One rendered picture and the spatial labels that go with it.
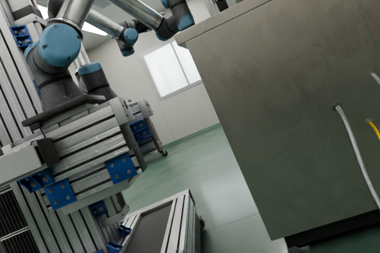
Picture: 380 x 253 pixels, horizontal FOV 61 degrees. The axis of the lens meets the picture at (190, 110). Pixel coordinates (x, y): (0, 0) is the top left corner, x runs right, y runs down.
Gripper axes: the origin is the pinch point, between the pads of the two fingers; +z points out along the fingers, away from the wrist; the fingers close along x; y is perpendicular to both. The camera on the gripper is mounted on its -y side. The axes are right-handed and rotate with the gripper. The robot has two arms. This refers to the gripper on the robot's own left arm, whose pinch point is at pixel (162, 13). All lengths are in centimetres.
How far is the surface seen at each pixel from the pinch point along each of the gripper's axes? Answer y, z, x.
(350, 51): 48, 2, 114
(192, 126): 167, 197, -461
